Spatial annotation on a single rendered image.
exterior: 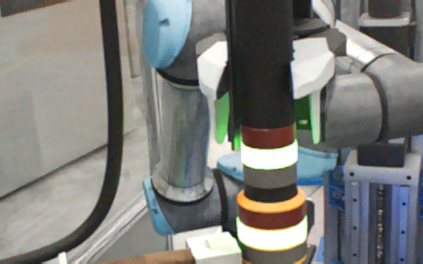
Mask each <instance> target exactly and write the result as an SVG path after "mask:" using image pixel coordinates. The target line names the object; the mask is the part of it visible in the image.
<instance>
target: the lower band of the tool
mask: <svg viewBox="0 0 423 264"><path fill-rule="evenodd" d="M243 192H244V190H242V191H241V192H239V193H238V194H237V203H238V204H239V205H241V206H243V207H245V209H247V210H250V211H256V212H262V213H276V212H284V211H290V209H293V208H296V207H298V206H300V205H302V204H303V203H304V201H305V194H304V192H303V191H302V190H300V189H298V195H297V196H296V197H295V198H292V199H291V200H289V201H284V202H279V203H260V202H256V201H250V200H249V199H248V198H246V197H245V196H244V194H243ZM305 219H306V217H305ZM305 219H304V220H303V221H302V222H301V223H299V224H297V225H296V226H291V227H288V228H284V229H278V230H263V229H257V228H253V227H250V226H247V225H245V224H243V223H242V222H240V221H239V222H240V224H243V225H244V226H245V227H248V228H250V229H253V230H256V231H285V230H288V229H292V228H294V227H297V226H300V225H301V224H302V223H303V222H304V221H305ZM239 240H240V239H239ZM304 240H305V237H304ZM304 240H302V241H301V242H299V243H298V244H295V245H293V246H289V247H284V248H278V249H265V248H259V247H255V246H250V245H248V244H247V243H245V242H244V241H242V240H240V241H242V242H243V243H244V244H245V245H247V246H250V247H252V248H255V249H258V250H264V251H279V250H285V249H288V248H292V247H294V246H298V245H300V244H301V243H302V242H303V241H304ZM306 256H307V254H306ZM306 256H305V257H304V258H303V259H302V260H300V261H297V262H295V263H293V264H300V263H301V262H302V261H304V259H305V258H306Z"/></svg>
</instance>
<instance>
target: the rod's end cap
mask: <svg viewBox="0 0 423 264"><path fill-rule="evenodd" d="M203 244H204V245H205V247H206V248H210V250H217V249H222V248H227V247H232V246H235V245H237V243H236V241H235V240H234V239H232V237H231V236H225V237H220V238H214V239H209V240H206V243H203ZM234 244H235V245H234Z"/></svg>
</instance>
